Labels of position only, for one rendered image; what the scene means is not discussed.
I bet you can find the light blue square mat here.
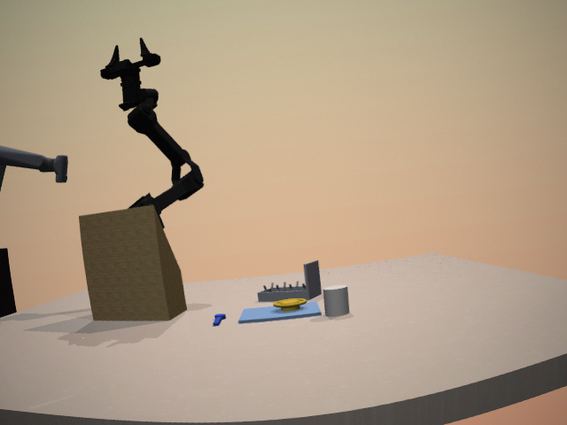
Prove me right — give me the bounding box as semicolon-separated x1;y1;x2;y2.
239;301;322;324

